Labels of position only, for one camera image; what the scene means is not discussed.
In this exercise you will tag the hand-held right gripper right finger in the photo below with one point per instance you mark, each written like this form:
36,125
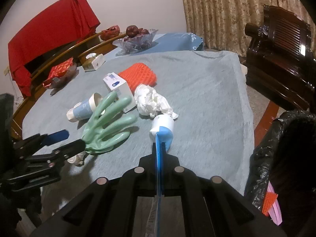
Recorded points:
172,164

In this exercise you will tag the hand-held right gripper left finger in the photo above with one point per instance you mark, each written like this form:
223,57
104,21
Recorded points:
148,164

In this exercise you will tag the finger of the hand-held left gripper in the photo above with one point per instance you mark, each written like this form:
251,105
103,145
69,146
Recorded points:
71,148
58,135

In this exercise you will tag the blue toothpaste tube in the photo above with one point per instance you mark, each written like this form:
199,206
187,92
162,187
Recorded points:
166,135

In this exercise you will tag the green rubber glove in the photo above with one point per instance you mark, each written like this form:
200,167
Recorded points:
108,128

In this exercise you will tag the black lined trash bin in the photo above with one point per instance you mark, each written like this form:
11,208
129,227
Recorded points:
261,158

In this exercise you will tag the orange foam net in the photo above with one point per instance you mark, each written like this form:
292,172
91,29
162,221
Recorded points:
269,201
140,75

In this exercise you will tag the small white tissue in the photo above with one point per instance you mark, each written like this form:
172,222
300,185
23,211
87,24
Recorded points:
77,159

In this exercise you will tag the blue paper cup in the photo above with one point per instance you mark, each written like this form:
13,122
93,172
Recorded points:
82,109

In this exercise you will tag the glass dish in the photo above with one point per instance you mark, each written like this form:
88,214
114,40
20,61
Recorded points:
66,79

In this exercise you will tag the white crumpled tissue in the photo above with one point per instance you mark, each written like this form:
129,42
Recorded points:
150,101

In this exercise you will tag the red patterned packet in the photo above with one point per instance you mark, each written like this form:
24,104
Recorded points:
60,70

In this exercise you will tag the black television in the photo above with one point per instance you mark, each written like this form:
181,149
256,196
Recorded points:
39,63

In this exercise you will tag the white cardboard box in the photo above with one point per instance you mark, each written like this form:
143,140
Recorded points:
114,81

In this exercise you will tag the white tissue box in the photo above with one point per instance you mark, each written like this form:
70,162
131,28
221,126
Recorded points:
97,63

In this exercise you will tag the red cloth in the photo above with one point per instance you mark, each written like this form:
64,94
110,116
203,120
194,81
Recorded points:
49,29

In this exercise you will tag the red carved ornament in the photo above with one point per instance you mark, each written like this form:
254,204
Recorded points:
111,32

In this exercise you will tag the glass fruit bowl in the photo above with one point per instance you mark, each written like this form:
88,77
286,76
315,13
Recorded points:
133,45

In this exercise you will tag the blue tablecloth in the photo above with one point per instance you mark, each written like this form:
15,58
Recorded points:
172,42

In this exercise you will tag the dark wooden armchair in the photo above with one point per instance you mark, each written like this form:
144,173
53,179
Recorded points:
276,61

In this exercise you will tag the patterned beige curtain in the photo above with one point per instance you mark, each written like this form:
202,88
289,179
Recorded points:
222,9

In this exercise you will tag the wall socket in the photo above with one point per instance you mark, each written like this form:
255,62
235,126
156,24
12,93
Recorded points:
6,70

